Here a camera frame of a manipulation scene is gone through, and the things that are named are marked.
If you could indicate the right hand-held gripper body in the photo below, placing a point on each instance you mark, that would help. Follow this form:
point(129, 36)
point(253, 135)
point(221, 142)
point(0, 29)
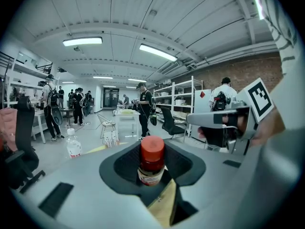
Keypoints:
point(261, 99)

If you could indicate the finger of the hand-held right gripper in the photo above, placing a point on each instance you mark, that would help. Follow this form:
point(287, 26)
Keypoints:
point(202, 118)
point(216, 137)

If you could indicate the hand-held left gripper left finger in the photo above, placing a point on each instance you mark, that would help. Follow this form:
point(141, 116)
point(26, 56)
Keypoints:
point(83, 175)

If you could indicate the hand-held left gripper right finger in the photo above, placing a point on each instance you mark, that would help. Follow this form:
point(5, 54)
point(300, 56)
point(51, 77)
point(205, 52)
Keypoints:
point(214, 187)

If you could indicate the red-capped small jar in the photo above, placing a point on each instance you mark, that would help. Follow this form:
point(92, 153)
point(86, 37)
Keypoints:
point(152, 147)

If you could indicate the person's right forearm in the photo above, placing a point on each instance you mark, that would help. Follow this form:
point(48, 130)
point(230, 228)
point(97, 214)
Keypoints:
point(271, 128)

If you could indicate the white multi-level shelving rack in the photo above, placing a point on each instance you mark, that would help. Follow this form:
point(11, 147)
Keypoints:
point(26, 68)

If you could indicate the pale metal cabinet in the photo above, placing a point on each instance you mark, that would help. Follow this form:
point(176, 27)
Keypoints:
point(202, 108)

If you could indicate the clear water bottle red label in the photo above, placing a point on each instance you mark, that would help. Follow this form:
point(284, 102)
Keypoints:
point(74, 147)

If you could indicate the white metal shelving unit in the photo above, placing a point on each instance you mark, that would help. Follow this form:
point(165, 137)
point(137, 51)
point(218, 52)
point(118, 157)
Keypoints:
point(192, 82)

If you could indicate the striped white shirt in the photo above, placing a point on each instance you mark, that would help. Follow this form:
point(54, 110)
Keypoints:
point(283, 44)

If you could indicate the white rectangular table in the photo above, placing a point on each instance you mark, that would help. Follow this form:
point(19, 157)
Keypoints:
point(127, 114)

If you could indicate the white desk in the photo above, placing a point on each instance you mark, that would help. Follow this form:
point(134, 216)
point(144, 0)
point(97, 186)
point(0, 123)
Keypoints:
point(39, 114)

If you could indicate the long ceiling light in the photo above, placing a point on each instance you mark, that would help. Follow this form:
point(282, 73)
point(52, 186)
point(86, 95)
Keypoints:
point(258, 6)
point(157, 52)
point(137, 80)
point(102, 77)
point(82, 41)

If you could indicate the black wheeled office chair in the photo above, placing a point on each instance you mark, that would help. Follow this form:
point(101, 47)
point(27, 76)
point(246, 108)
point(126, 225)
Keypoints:
point(23, 128)

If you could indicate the dark double door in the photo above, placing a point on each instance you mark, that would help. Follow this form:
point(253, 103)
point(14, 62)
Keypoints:
point(110, 98)

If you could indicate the pink jacket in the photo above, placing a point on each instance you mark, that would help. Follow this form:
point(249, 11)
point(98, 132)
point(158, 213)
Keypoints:
point(8, 128)

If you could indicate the black metal-frame chair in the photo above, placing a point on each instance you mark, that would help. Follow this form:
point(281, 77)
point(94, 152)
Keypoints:
point(166, 118)

